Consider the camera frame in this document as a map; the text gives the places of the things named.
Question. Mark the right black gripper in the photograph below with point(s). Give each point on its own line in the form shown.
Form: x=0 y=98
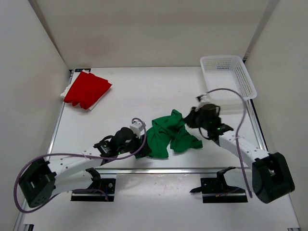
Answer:
x=190 y=118

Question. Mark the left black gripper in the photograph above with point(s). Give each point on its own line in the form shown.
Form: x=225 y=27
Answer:
x=145 y=151

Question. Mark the green item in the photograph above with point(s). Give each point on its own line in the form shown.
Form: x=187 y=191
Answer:
x=170 y=131

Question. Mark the red t shirt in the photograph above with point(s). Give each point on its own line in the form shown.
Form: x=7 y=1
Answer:
x=86 y=90

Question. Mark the white t shirt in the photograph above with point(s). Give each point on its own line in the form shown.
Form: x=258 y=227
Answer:
x=65 y=92

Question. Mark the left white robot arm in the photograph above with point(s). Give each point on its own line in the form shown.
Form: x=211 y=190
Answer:
x=45 y=178

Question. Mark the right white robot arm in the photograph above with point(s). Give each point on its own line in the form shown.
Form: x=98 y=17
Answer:
x=270 y=178

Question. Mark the white plastic basket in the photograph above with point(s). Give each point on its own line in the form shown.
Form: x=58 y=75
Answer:
x=227 y=71

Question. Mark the black label on table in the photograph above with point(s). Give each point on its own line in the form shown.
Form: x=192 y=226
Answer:
x=82 y=70

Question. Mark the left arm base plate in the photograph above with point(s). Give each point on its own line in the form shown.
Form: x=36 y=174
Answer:
x=100 y=191

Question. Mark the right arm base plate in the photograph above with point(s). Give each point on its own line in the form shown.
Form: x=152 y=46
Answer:
x=216 y=190

